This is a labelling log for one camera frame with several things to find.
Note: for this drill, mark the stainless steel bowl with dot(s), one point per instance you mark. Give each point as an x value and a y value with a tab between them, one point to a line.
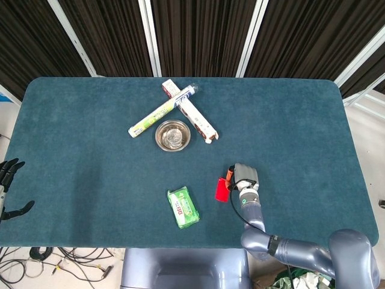
172	135

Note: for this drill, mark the teal table cloth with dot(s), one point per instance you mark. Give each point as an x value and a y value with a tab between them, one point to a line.
120	180

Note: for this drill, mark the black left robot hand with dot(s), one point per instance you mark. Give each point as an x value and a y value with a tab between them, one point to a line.
10	186

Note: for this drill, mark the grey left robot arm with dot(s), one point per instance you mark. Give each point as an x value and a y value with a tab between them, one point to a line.
1	195

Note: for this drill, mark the green soap package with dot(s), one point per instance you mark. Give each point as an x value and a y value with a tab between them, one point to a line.
183	207

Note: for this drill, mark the green white cloth pile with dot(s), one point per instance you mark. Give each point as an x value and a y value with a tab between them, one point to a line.
300	281

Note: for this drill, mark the black pleated curtain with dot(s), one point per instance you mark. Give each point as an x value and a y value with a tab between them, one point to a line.
198	36

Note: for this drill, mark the green white wrap roll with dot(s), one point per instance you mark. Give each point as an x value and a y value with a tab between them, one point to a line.
162	111

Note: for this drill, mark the white frame post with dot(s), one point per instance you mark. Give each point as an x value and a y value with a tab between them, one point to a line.
149	37
72	36
252	37
359	57

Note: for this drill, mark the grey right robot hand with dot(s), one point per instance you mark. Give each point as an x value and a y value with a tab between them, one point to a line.
247	176

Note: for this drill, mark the blue-grey robot torso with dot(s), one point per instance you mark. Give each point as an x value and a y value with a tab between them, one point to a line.
185	268

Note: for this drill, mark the white red long box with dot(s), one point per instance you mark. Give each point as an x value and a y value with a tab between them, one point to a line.
192	116

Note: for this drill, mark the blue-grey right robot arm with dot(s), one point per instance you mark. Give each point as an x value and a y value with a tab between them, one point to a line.
300	250

